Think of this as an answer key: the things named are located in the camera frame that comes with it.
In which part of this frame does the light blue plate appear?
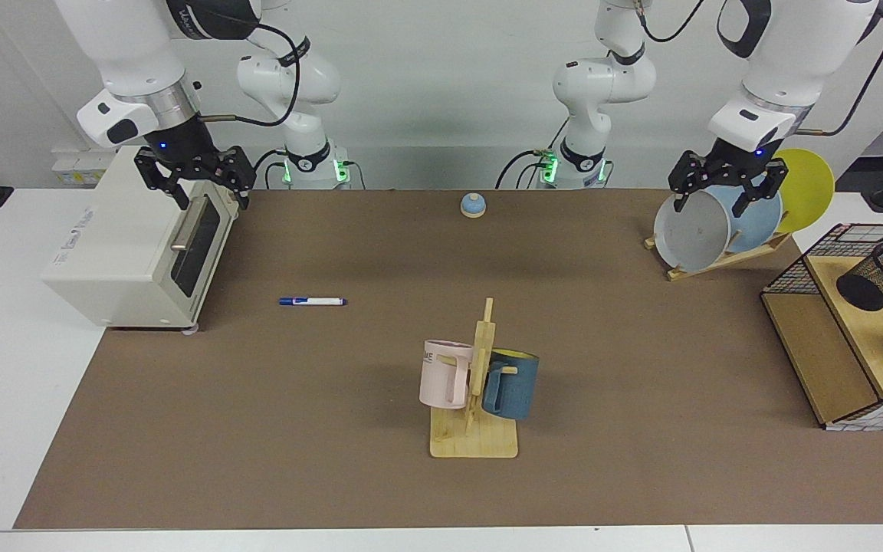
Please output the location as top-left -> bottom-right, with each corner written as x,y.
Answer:
721,188 -> 783,254

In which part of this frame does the grey plate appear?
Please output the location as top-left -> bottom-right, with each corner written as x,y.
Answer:
654,189 -> 731,272

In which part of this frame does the wooden plate rack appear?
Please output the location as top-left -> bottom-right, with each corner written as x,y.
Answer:
644,230 -> 793,282

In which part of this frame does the yellow plate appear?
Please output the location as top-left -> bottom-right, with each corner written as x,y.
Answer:
773,148 -> 835,235

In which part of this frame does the pale toaster oven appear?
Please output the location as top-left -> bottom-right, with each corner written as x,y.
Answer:
41,146 -> 241,332

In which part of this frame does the brown table cloth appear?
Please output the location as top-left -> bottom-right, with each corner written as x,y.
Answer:
14,189 -> 883,530

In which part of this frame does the dark blue cup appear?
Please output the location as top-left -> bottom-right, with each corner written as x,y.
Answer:
481,349 -> 540,421

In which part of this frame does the pink cup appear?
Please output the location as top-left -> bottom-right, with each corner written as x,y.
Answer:
419,340 -> 474,410

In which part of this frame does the wooden cup stand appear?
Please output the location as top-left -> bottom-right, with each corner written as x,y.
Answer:
430,297 -> 520,459

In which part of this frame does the white wall socket strip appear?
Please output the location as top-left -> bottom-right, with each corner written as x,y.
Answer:
51,149 -> 117,189

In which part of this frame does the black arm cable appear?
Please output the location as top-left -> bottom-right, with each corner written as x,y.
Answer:
794,8 -> 883,137
200,21 -> 312,128

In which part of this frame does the wire basket with wooden floor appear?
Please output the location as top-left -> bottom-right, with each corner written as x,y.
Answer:
761,223 -> 883,432

